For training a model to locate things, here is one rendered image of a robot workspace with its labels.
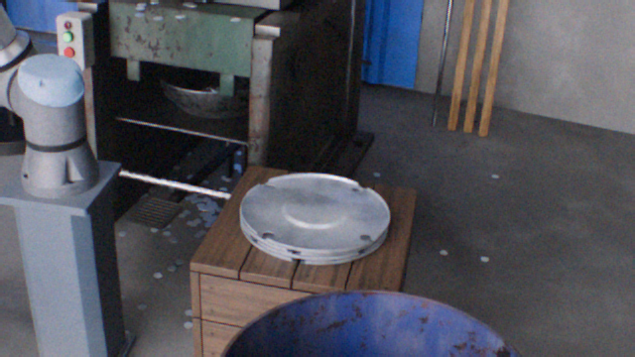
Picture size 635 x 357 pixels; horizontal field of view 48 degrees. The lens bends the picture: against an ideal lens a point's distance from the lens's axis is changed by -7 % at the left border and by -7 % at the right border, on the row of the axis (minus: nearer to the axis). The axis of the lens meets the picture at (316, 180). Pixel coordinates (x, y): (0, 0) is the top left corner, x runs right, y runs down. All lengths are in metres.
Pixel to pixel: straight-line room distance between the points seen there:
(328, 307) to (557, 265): 1.15
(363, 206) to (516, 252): 0.76
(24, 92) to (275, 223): 0.53
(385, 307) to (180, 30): 0.95
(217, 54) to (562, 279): 1.09
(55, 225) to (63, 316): 0.22
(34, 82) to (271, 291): 0.56
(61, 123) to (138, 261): 0.73
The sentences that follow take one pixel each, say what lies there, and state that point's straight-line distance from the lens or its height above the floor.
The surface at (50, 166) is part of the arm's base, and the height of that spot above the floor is 0.51.
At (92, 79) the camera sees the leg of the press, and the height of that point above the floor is 0.45.
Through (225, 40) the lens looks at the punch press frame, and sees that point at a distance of 1.79.
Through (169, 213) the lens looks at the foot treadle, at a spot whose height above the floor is 0.16.
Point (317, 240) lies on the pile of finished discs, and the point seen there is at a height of 0.38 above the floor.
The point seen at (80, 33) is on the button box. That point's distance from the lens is 1.85.
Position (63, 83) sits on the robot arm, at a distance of 1.35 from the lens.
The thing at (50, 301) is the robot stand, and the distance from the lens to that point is 1.55.
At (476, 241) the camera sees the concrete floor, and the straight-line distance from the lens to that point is 2.20.
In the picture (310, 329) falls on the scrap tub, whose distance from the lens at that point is 1.13.
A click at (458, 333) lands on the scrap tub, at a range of 1.13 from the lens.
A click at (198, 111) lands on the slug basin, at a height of 0.34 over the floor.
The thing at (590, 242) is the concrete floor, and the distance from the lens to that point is 2.32.
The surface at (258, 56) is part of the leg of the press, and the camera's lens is 1.70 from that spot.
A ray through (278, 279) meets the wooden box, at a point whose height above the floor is 0.35.
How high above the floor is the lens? 1.14
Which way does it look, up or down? 28 degrees down
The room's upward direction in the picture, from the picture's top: 4 degrees clockwise
